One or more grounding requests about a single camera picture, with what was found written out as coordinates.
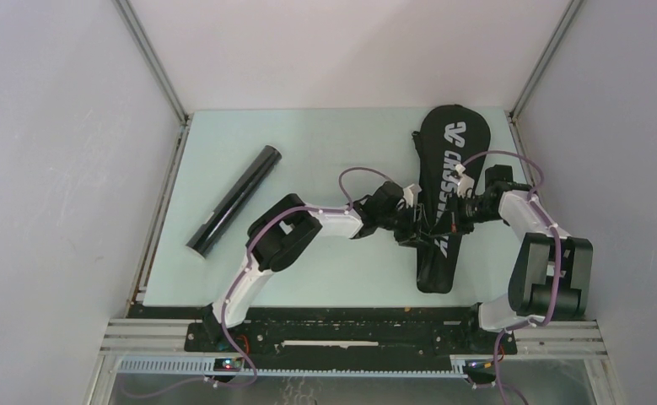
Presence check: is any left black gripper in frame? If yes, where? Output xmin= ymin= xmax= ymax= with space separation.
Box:
xmin=378 ymin=203 xmax=439 ymax=251

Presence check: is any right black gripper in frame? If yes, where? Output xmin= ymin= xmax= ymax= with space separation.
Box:
xmin=429 ymin=192 xmax=502 ymax=237

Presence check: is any black racket bag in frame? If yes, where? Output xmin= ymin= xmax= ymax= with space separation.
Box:
xmin=412 ymin=105 xmax=491 ymax=294

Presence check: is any black shuttlecock tube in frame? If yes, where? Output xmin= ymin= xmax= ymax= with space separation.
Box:
xmin=186 ymin=145 xmax=282 ymax=257

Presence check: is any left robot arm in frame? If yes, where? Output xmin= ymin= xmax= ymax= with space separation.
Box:
xmin=202 ymin=181 xmax=423 ymax=352

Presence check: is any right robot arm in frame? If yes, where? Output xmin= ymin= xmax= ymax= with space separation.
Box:
xmin=429 ymin=165 xmax=593 ymax=353

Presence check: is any right controller board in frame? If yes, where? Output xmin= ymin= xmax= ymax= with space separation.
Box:
xmin=464 ymin=360 xmax=494 ymax=375

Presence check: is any controller board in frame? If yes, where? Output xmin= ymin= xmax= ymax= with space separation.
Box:
xmin=464 ymin=360 xmax=494 ymax=375
xmin=212 ymin=358 xmax=244 ymax=373

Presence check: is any left controller board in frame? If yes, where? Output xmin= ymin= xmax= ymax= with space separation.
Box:
xmin=212 ymin=358 xmax=244 ymax=373

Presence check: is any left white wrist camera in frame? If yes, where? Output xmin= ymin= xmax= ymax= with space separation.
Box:
xmin=402 ymin=184 xmax=422 ymax=208

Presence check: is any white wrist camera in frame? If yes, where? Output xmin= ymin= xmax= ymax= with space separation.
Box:
xmin=455 ymin=164 xmax=475 ymax=197
xmin=402 ymin=184 xmax=422 ymax=208

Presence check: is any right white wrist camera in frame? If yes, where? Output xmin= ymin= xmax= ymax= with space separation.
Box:
xmin=455 ymin=164 xmax=475 ymax=197

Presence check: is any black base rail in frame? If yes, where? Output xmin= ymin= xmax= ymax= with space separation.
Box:
xmin=129 ymin=305 xmax=519 ymax=375

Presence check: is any right aluminium frame post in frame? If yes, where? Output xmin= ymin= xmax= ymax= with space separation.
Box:
xmin=509 ymin=0 xmax=586 ymax=122

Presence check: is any aluminium frame post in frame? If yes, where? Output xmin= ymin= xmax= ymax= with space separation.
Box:
xmin=509 ymin=0 xmax=586 ymax=122
xmin=112 ymin=0 xmax=189 ymax=125

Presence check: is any left aluminium frame post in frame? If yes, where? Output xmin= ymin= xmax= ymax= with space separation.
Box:
xmin=112 ymin=0 xmax=189 ymax=125

